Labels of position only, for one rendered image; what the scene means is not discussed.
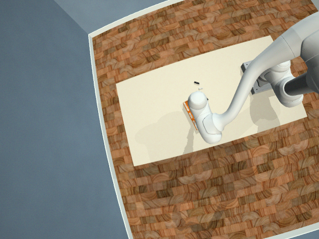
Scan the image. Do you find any brown rack of bins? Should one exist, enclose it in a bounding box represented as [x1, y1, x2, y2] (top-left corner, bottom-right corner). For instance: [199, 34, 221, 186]
[183, 101, 198, 130]

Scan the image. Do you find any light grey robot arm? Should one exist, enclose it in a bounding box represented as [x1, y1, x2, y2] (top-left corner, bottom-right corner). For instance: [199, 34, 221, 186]
[188, 11, 319, 144]

